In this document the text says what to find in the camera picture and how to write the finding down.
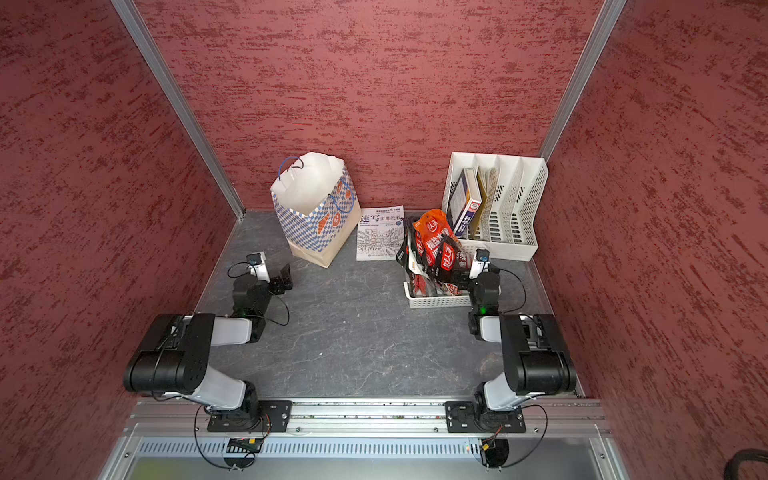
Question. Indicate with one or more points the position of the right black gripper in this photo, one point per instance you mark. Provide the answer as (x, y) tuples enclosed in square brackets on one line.
[(459, 273)]

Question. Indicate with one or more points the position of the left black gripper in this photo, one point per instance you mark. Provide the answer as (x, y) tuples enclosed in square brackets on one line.
[(279, 283)]

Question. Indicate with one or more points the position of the orange red condiment packet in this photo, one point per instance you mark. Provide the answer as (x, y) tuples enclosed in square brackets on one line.
[(435, 243)]

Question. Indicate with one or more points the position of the blue checkered paper bag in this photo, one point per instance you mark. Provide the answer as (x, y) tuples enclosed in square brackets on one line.
[(317, 206)]

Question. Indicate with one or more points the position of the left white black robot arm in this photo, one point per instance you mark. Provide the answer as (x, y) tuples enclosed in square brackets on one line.
[(173, 359)]

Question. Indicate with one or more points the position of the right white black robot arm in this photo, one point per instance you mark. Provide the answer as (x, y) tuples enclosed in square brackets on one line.
[(535, 358)]

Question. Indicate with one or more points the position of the white plastic basket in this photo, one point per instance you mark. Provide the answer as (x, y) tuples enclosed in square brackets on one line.
[(435, 301)]

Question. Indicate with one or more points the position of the white file organizer rack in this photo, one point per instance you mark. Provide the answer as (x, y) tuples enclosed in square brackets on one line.
[(507, 220)]

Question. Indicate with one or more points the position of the blue white box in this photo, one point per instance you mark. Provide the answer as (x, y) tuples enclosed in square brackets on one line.
[(464, 203)]

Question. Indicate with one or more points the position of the white printed booklet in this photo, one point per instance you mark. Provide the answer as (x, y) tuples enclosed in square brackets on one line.
[(380, 233)]

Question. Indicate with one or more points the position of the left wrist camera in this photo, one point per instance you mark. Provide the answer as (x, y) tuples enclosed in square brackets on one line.
[(258, 264)]

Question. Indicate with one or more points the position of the aluminium mounting rail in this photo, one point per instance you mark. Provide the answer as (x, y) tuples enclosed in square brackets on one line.
[(558, 417)]

